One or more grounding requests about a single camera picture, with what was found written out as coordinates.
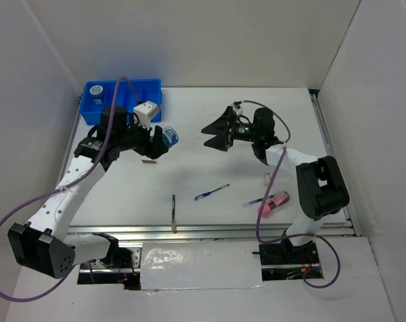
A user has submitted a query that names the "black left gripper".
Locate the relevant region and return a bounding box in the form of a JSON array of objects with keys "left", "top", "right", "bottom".
[{"left": 115, "top": 114, "right": 168, "bottom": 160}]

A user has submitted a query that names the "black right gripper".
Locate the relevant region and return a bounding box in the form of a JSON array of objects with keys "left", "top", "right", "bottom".
[{"left": 203, "top": 106, "right": 261, "bottom": 152}]

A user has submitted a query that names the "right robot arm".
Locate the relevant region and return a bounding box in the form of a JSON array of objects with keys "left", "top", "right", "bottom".
[{"left": 201, "top": 101, "right": 350, "bottom": 264}]

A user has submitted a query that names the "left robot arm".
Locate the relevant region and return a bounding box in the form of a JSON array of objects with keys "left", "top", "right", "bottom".
[{"left": 7, "top": 101, "right": 168, "bottom": 279}]

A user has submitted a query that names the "blue clear ballpoint pen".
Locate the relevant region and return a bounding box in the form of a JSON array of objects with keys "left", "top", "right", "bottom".
[{"left": 194, "top": 184, "right": 230, "bottom": 201}]

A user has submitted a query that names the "blue compartment tray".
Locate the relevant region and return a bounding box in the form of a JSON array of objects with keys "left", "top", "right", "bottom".
[{"left": 79, "top": 78, "right": 162, "bottom": 125}]

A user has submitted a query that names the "white staples box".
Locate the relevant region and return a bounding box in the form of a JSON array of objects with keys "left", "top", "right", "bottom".
[{"left": 264, "top": 172, "right": 272, "bottom": 186}]

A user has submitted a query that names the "dark blue gel pen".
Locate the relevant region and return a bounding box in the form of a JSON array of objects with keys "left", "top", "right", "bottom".
[{"left": 242, "top": 195, "right": 274, "bottom": 207}]

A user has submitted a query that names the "black gel pen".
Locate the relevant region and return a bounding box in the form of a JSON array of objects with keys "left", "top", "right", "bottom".
[{"left": 171, "top": 194, "right": 176, "bottom": 233}]

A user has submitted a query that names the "pink capped marker tube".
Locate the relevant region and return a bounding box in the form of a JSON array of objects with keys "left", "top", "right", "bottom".
[{"left": 258, "top": 191, "right": 290, "bottom": 217}]

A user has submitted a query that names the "silver foil cover sheet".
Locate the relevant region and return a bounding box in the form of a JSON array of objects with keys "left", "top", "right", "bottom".
[{"left": 140, "top": 241, "right": 263, "bottom": 290}]

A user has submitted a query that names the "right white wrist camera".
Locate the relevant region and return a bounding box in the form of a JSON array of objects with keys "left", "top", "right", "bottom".
[{"left": 232, "top": 101, "right": 243, "bottom": 116}]

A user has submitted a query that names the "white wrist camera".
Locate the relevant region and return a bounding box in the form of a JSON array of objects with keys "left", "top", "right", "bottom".
[
  {"left": 133, "top": 101, "right": 160, "bottom": 129},
  {"left": 232, "top": 101, "right": 243, "bottom": 116}
]

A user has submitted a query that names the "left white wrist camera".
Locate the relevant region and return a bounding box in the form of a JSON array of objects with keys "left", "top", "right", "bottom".
[{"left": 133, "top": 101, "right": 160, "bottom": 129}]

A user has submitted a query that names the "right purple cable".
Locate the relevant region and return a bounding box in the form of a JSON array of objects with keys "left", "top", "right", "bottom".
[{"left": 234, "top": 99, "right": 342, "bottom": 289}]

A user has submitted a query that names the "purple cable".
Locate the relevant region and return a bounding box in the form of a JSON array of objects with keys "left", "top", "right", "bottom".
[
  {"left": 0, "top": 76, "right": 143, "bottom": 302},
  {"left": 234, "top": 99, "right": 342, "bottom": 289}
]

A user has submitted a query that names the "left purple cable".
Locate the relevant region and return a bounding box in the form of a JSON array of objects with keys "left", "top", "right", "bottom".
[{"left": 0, "top": 76, "right": 143, "bottom": 302}]

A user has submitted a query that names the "aluminium front rail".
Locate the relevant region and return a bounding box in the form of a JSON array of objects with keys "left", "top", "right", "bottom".
[{"left": 68, "top": 220, "right": 355, "bottom": 242}]

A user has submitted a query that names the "aluminium rail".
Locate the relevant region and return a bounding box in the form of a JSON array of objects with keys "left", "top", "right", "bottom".
[
  {"left": 68, "top": 220, "right": 355, "bottom": 242},
  {"left": 308, "top": 89, "right": 363, "bottom": 237}
]

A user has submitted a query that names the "aluminium right rail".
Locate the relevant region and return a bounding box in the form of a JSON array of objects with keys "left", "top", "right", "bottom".
[{"left": 308, "top": 89, "right": 363, "bottom": 237}]

